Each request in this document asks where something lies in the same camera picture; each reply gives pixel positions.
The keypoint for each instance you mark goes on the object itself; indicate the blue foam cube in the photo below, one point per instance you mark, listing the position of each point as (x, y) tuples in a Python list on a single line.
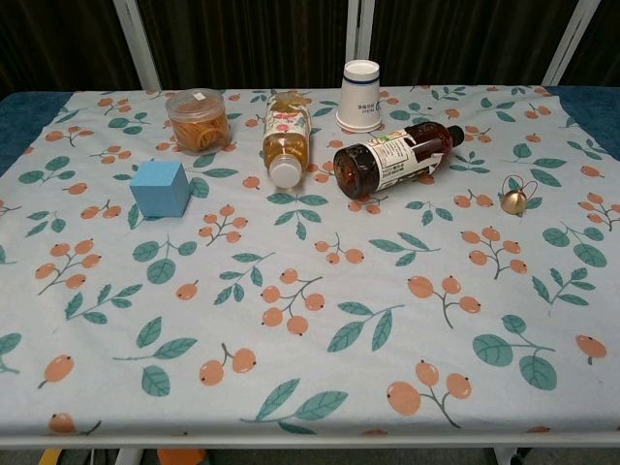
[(157, 191)]

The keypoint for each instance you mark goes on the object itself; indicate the clear jar of rubber bands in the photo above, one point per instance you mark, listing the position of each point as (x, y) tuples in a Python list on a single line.
[(198, 127)]

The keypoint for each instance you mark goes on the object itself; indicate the white table frame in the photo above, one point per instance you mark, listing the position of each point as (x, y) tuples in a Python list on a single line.
[(310, 440)]

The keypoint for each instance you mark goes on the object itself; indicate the yellow tea bottle white cap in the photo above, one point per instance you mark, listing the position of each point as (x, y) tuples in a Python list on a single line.
[(286, 145)]

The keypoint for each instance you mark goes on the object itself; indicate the dark tea bottle black cap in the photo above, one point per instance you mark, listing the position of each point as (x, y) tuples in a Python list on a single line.
[(368, 164)]

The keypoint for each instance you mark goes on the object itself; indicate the floral fruit print tablecloth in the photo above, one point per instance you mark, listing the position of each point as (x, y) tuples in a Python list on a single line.
[(310, 271)]

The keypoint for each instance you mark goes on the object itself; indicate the white paper cup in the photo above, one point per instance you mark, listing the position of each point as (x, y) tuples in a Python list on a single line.
[(359, 102)]

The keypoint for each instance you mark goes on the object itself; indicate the white partition frame post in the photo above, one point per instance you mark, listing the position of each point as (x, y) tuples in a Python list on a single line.
[(357, 29), (569, 43), (135, 43)]

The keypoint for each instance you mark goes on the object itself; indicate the orange object under table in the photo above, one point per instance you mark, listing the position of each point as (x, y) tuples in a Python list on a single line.
[(181, 456)]

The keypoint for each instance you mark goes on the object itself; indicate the dark pleated curtain panel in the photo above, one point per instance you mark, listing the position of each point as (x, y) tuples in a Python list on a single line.
[(605, 43), (460, 39), (58, 43), (242, 39)]

